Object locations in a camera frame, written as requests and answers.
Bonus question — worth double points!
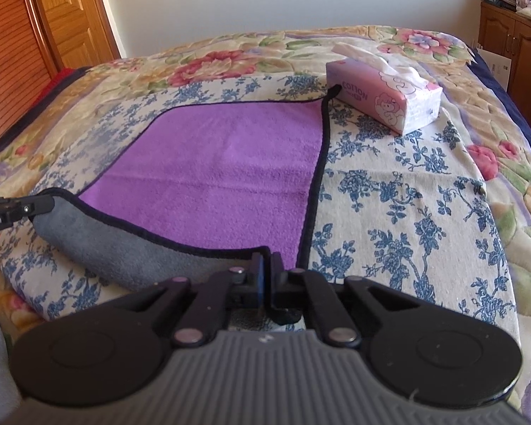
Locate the blue floral white cloth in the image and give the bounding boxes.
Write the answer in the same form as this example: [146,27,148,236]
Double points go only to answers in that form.
[0,74,520,338]

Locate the pink cotton tissue pack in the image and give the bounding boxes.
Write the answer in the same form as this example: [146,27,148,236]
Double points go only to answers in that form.
[326,43,442,135]

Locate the red cloth at bedside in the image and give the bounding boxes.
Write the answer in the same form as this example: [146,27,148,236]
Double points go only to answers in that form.
[31,68,75,108]

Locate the floral bed blanket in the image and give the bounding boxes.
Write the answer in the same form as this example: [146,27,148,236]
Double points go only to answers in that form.
[0,26,531,420]

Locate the louvered wooden closet door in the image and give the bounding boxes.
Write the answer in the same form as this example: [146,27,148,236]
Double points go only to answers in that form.
[0,0,58,138]

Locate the purple and grey towel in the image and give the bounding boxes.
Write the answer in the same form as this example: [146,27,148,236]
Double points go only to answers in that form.
[32,88,337,291]

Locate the white paper beside cabinet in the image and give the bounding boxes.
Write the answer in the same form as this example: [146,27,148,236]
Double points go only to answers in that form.
[478,47,511,90]

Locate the dark blue bed sheet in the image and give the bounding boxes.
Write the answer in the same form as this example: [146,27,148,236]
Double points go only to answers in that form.
[469,49,531,147]

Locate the wooden side cabinet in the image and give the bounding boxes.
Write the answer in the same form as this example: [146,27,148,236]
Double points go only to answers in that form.
[478,2,531,126]

